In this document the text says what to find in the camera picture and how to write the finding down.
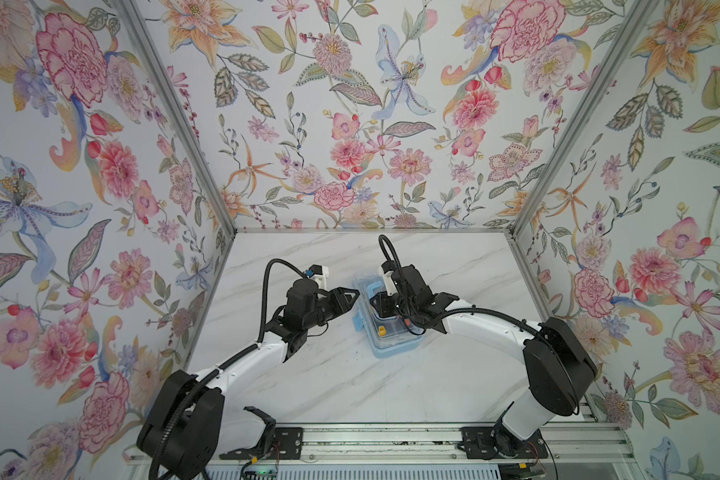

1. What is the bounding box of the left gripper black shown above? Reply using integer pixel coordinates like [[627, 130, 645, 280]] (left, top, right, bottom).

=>
[[301, 287, 361, 332]]

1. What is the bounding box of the blue transparent plastic toolbox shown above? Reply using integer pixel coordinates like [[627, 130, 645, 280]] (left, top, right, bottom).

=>
[[353, 276, 423, 359]]

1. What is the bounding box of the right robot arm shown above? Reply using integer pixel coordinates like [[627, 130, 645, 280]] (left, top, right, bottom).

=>
[[370, 260, 597, 457]]

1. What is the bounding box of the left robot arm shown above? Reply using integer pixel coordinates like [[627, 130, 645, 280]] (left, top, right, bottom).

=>
[[137, 278, 361, 479]]

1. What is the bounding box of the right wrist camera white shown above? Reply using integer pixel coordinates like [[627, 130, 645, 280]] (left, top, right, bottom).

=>
[[382, 271, 398, 296]]

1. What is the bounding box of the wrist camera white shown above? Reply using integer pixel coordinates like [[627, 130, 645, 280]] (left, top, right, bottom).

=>
[[305, 264, 329, 290], [382, 271, 398, 296]]

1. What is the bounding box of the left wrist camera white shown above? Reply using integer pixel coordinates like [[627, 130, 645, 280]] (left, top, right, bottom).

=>
[[305, 264, 329, 290]]

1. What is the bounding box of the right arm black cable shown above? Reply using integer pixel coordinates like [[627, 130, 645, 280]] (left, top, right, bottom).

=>
[[377, 234, 580, 415]]

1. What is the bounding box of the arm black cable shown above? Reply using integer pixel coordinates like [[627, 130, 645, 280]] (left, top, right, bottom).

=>
[[377, 234, 580, 415], [148, 258, 313, 480]]

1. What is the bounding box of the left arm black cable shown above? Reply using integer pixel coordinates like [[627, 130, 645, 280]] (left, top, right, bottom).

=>
[[148, 258, 313, 480]]

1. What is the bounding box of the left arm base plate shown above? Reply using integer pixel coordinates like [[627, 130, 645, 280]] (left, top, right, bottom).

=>
[[215, 406, 304, 461]]

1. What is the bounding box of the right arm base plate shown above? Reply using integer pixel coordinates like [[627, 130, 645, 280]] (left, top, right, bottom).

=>
[[456, 426, 549, 461]]

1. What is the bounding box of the aluminium mounting rail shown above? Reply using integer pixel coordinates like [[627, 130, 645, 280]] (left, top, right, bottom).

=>
[[122, 422, 643, 468]]

